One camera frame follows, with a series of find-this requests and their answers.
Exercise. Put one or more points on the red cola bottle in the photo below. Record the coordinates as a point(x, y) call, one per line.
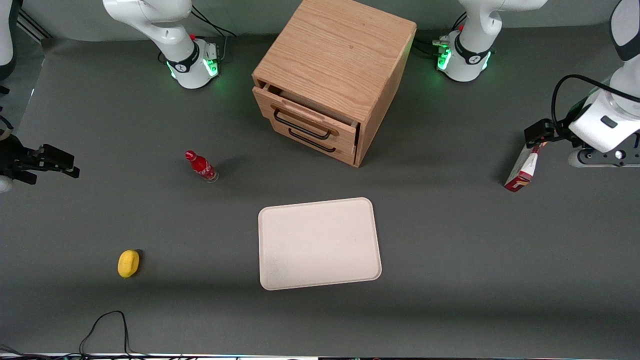
point(200, 165)

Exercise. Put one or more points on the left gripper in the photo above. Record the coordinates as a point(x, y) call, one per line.
point(554, 132)

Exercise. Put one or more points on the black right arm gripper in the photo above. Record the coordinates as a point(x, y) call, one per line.
point(14, 158)

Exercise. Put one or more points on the red cookie box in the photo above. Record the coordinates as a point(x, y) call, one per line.
point(522, 172)

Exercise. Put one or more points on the yellow lemon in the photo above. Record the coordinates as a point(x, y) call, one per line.
point(128, 263)

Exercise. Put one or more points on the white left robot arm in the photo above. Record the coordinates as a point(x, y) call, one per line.
point(472, 45)

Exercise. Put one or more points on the wooden drawer cabinet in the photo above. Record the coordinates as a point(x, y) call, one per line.
point(340, 50)

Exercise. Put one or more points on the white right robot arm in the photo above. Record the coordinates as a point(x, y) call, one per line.
point(160, 25)

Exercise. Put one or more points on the beige plastic tray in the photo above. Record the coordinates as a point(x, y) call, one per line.
point(320, 245)

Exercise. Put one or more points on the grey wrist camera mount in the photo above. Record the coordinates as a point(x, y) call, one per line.
point(600, 157)

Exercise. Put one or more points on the aluminium rail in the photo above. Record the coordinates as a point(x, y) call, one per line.
point(32, 25)

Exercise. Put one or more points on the wooden drawer slightly open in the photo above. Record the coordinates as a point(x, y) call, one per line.
point(345, 131)

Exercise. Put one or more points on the wooden closed drawer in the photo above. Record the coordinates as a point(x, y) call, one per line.
point(346, 153)

